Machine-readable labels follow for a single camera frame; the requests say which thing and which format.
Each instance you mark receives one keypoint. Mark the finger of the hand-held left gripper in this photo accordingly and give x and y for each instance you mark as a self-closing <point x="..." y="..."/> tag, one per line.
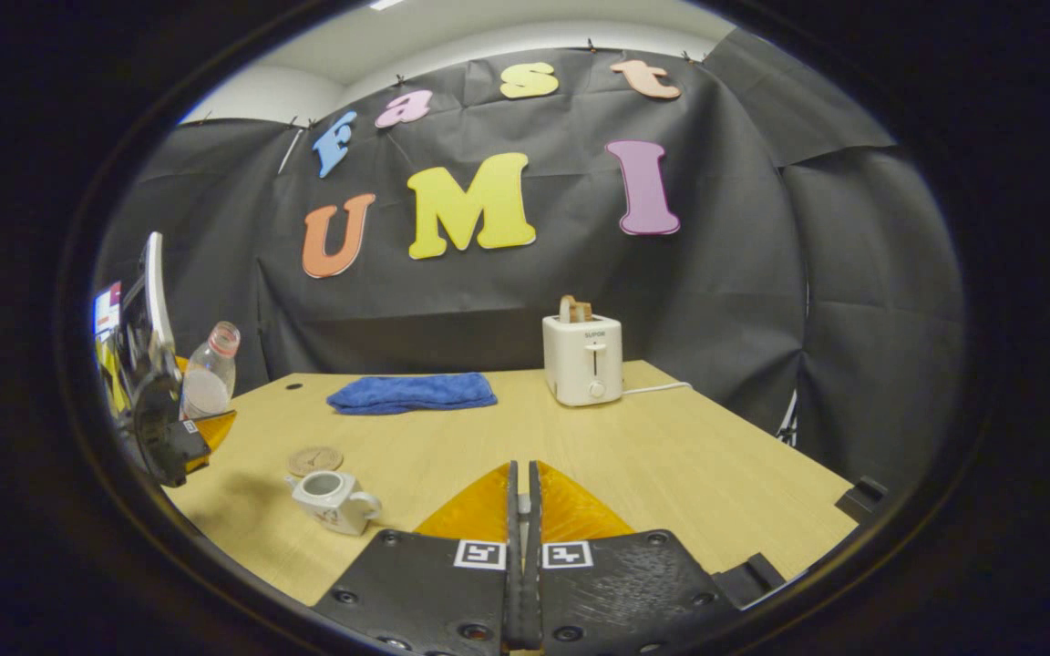
<point x="190" y="446"/>

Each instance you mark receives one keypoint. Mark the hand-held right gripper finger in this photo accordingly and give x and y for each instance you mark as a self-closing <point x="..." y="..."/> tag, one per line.
<point x="512" y="547"/>
<point x="534" y="519"/>

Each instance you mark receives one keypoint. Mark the clear plastic water bottle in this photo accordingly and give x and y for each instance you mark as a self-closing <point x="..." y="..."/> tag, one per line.
<point x="211" y="374"/>

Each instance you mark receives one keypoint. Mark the round wooden coaster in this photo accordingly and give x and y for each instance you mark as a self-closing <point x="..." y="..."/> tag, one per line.
<point x="315" y="460"/>

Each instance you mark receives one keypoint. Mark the white teacup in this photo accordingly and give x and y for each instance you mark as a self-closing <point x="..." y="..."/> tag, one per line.
<point x="334" y="506"/>

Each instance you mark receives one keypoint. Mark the computer monitor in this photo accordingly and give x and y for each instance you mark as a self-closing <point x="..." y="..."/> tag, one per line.
<point x="108" y="312"/>

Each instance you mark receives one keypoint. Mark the white toaster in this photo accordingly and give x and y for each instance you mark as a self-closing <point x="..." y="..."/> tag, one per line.
<point x="580" y="360"/>

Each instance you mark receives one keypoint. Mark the blue folded towel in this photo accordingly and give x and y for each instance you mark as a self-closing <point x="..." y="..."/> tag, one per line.
<point x="411" y="394"/>

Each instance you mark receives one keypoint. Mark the bread slice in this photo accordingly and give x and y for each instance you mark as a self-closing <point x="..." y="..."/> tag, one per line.
<point x="572" y="310"/>

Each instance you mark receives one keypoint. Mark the metal stand legs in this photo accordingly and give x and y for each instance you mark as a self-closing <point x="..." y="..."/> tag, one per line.
<point x="789" y="424"/>

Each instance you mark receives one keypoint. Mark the ceiling light panel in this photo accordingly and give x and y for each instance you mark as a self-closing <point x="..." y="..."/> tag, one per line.
<point x="386" y="4"/>

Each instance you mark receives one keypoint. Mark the black table corner bracket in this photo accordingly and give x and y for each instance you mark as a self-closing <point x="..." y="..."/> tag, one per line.
<point x="862" y="498"/>

